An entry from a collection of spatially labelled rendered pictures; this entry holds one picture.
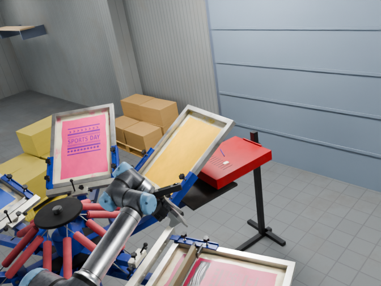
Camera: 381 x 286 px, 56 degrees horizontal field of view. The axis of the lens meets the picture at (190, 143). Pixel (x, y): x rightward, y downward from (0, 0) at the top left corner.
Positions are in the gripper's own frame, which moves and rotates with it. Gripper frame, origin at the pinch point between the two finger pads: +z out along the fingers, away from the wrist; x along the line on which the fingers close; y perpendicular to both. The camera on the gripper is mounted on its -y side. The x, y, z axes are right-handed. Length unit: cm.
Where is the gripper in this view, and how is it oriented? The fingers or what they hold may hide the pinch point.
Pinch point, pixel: (186, 219)
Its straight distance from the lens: 150.4
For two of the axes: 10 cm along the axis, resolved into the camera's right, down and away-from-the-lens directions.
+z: 7.3, 6.6, 1.6
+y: -6.7, 7.4, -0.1
